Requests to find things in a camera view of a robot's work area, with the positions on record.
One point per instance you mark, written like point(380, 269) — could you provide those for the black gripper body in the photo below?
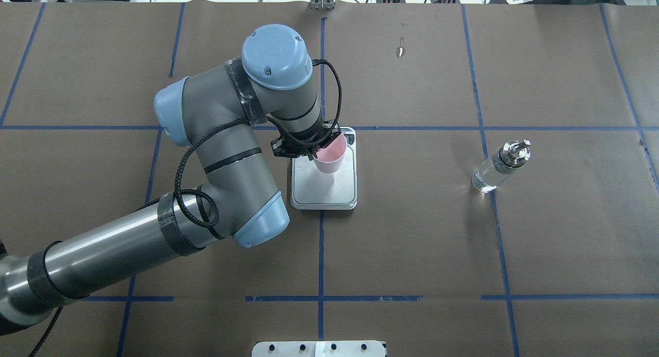
point(307, 136)

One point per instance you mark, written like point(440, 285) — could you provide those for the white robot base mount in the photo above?
point(320, 348)

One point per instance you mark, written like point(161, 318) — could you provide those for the clear glass sauce bottle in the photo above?
point(495, 170)

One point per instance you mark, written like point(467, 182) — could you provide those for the pink paper cup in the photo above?
point(328, 160)

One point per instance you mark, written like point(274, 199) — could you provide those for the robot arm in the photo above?
point(223, 187)

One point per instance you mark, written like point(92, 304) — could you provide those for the digital kitchen scale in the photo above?
point(310, 189)

